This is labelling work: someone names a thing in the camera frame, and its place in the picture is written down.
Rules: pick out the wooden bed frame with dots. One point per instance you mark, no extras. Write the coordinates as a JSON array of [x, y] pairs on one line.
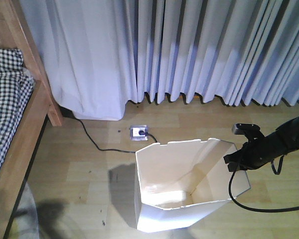
[[15, 33]]

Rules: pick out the white plastic trash bin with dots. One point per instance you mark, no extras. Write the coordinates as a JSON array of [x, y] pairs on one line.
[[181, 182]]

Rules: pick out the floor power outlet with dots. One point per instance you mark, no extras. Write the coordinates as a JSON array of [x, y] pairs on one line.
[[139, 132]]

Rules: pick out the checkered bed sheet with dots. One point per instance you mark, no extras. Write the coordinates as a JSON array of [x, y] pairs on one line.
[[16, 87]]

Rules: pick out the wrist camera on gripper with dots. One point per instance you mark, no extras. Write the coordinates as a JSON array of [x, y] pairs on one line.
[[249, 130]]

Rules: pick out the light blue curtain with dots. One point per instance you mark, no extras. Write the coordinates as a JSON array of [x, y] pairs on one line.
[[100, 54]]

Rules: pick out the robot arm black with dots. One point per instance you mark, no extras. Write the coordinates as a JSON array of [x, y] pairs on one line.
[[260, 149]]

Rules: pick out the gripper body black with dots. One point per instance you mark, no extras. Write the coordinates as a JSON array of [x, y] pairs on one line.
[[241, 159]]

